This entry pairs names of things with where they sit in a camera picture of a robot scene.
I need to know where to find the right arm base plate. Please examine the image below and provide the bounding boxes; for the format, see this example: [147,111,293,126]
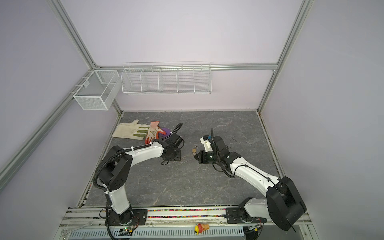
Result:
[224,207,267,224]

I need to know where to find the white wire shelf basket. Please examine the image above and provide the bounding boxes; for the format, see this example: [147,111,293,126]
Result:
[121,62,212,94]

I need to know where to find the purple pink toy shovel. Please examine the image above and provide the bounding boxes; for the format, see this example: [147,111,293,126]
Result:
[159,128,172,139]

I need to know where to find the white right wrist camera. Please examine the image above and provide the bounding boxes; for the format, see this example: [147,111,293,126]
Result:
[200,135,213,153]

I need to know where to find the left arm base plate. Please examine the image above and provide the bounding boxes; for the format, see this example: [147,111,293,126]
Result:
[106,209,148,226]

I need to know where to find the white mesh box basket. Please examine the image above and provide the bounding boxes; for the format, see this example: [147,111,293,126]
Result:
[74,70,121,111]

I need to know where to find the red white work glove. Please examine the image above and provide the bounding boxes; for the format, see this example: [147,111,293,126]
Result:
[145,121,162,144]

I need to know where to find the white vented cable duct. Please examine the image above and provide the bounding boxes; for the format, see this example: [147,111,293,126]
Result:
[66,226,245,240]

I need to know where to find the brass padlock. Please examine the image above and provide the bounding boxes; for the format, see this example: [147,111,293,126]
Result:
[192,146,198,155]

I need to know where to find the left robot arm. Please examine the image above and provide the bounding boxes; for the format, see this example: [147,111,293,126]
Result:
[92,123,185,226]

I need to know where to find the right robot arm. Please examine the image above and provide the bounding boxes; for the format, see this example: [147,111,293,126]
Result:
[195,134,307,231]

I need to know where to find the cream green work glove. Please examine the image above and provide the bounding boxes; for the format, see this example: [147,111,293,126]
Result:
[112,120,150,141]

